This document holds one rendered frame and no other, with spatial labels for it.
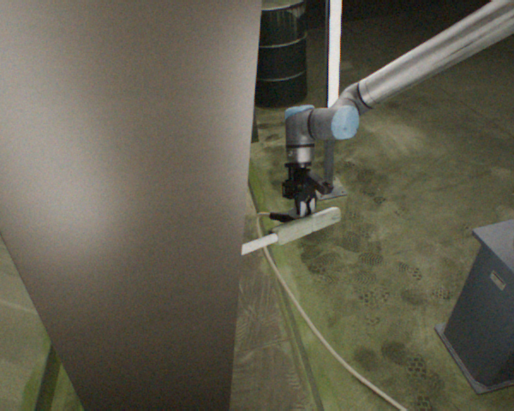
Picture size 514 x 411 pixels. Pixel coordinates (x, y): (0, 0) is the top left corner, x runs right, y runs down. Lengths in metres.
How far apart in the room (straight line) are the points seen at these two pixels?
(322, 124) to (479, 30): 0.41
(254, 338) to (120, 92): 1.45
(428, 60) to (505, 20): 0.17
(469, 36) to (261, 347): 1.38
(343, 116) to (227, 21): 0.63
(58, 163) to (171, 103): 0.16
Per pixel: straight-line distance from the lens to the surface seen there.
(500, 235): 1.44
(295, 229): 1.06
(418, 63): 1.07
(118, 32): 0.45
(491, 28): 1.02
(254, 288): 1.91
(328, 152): 2.31
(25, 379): 1.86
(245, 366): 1.71
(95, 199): 0.55
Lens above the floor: 1.58
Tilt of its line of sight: 41 degrees down
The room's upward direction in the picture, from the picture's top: 8 degrees counter-clockwise
